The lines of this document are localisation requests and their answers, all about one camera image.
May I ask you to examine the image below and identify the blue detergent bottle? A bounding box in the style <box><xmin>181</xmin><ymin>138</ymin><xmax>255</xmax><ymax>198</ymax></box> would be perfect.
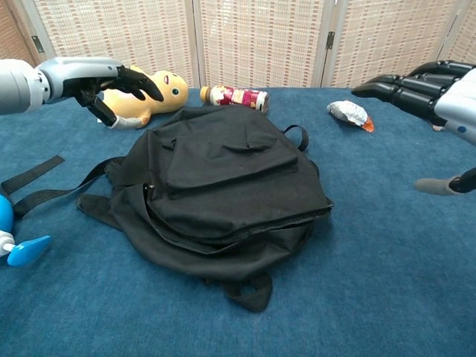
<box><xmin>0</xmin><ymin>193</ymin><xmax>53</xmax><ymax>267</ymax></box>

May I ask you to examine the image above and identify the silver snack packet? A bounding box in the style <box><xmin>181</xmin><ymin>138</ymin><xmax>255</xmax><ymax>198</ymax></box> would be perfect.
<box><xmin>327</xmin><ymin>100</ymin><xmax>376</xmax><ymax>133</ymax></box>

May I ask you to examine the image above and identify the blue tablecloth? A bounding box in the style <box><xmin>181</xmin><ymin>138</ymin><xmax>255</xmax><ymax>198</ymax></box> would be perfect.
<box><xmin>0</xmin><ymin>87</ymin><xmax>476</xmax><ymax>357</ymax></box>

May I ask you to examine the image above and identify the yellow plush toy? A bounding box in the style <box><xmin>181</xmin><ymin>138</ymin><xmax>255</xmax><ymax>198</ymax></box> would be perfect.
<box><xmin>97</xmin><ymin>65</ymin><xmax>189</xmax><ymax>130</ymax></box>

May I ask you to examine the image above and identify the woven folding screen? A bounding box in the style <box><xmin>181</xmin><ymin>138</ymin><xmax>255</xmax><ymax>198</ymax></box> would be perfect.
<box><xmin>0</xmin><ymin>0</ymin><xmax>476</xmax><ymax>96</ymax></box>

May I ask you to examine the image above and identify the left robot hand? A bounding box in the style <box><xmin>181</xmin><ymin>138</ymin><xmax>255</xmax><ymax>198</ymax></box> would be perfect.
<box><xmin>35</xmin><ymin>56</ymin><xmax>164</xmax><ymax>130</ymax></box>

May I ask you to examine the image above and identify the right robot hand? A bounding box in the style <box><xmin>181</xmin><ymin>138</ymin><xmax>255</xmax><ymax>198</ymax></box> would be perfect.
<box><xmin>351</xmin><ymin>59</ymin><xmax>476</xmax><ymax>196</ymax></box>

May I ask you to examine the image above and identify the black fabric backpack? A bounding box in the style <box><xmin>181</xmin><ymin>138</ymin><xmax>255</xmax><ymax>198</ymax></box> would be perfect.
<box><xmin>0</xmin><ymin>105</ymin><xmax>335</xmax><ymax>313</ymax></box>

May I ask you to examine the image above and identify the drink bottle with red label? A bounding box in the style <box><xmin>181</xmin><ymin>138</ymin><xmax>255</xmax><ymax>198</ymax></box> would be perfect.
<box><xmin>199</xmin><ymin>85</ymin><xmax>270</xmax><ymax>115</ymax></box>

